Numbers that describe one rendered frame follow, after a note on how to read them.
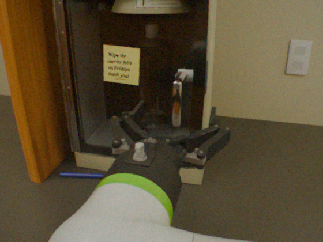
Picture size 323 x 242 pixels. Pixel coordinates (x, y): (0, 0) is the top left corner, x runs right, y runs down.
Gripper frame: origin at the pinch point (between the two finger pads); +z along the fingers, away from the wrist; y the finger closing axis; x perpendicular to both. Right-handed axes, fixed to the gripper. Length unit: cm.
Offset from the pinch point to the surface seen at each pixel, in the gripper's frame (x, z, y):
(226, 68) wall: 4.4, 48.8, -8.1
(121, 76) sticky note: -4.8, 4.4, 12.3
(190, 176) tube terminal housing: 18.4, 5.6, -2.6
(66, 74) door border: -4.6, 4.4, 25.1
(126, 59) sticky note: -8.5, 4.4, 11.2
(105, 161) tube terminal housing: 17.4, 5.6, 18.3
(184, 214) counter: 20.5, -4.6, -3.2
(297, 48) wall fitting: -5, 48, -30
